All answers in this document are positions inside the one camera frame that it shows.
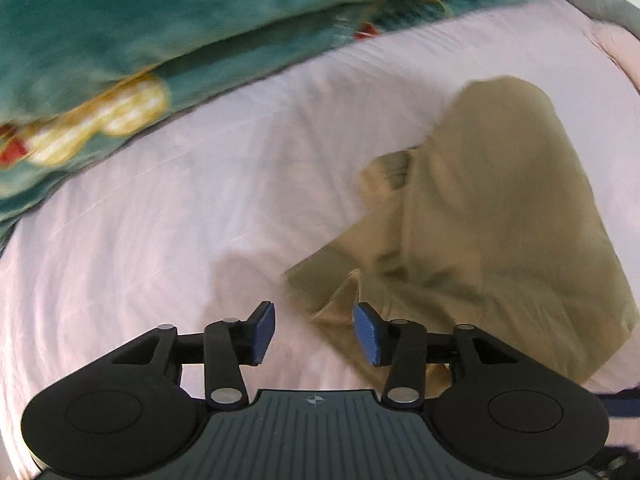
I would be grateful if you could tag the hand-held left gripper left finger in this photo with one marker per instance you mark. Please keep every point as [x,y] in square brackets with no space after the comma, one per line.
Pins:
[262,332]

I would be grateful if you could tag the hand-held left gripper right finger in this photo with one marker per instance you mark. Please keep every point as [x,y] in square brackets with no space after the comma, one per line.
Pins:
[369,332]

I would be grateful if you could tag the khaki garment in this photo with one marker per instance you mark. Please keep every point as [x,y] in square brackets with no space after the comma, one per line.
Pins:
[475,220]

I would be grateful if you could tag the green printed plush blanket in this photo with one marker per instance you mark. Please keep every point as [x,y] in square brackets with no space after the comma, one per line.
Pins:
[150,25]

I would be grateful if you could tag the pink pillow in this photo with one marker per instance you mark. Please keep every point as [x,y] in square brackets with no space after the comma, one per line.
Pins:
[617,55]

